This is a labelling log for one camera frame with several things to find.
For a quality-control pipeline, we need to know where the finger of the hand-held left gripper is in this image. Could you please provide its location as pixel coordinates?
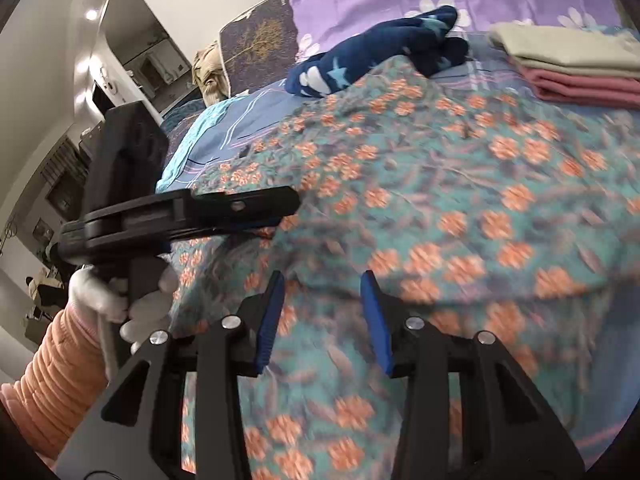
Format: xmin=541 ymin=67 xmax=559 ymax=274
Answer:
xmin=172 ymin=214 xmax=283 ymax=242
xmin=186 ymin=186 xmax=302 ymax=223

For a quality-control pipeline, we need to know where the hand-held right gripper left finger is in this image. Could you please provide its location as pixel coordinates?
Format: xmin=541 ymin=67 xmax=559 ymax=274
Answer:
xmin=52 ymin=270 xmax=287 ymax=480

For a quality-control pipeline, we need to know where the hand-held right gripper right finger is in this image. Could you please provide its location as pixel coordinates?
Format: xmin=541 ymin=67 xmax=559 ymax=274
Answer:
xmin=360 ymin=270 xmax=587 ymax=480

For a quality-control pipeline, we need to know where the teal orange floral cloth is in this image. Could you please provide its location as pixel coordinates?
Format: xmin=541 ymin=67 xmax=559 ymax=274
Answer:
xmin=167 ymin=55 xmax=640 ymax=480

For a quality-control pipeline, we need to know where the person's left hand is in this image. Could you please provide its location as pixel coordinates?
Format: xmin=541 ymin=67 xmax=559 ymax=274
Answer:
xmin=67 ymin=264 xmax=181 ymax=357

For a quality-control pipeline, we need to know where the tan crumpled cloth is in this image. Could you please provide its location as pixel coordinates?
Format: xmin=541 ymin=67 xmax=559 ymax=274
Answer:
xmin=192 ymin=42 xmax=232 ymax=109

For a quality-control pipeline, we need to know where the dark gold tree pillow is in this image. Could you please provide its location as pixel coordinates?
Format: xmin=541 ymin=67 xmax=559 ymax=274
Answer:
xmin=219 ymin=0 xmax=322 ymax=100

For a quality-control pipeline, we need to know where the navy star print cloth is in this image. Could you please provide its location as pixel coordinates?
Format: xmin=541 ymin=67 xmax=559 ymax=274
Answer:
xmin=286 ymin=5 xmax=471 ymax=98

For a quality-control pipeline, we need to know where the pink folded cloth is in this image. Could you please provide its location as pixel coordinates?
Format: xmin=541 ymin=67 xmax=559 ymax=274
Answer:
xmin=514 ymin=62 xmax=640 ymax=109

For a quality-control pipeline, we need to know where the beige folded cloth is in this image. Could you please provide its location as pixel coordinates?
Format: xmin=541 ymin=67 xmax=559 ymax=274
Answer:
xmin=487 ymin=22 xmax=640 ymax=80

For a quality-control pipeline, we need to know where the arched wall mirror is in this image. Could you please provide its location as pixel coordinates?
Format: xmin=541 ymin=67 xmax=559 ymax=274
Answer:
xmin=97 ymin=0 xmax=202 ymax=117

